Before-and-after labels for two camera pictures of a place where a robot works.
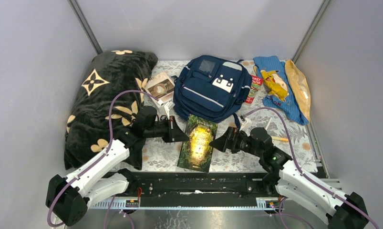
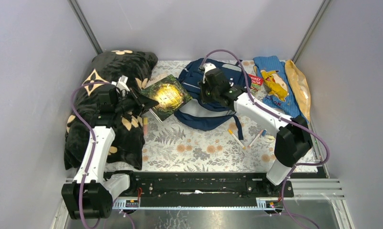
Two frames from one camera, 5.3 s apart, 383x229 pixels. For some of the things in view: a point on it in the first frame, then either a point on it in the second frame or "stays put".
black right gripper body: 240,142 → 208,95
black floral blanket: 103,105 stays put
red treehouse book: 256,83 stays put
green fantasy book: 196,153 → 171,95
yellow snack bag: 300,87 stays put
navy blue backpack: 210,88 stays put
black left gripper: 171,130 → 136,100
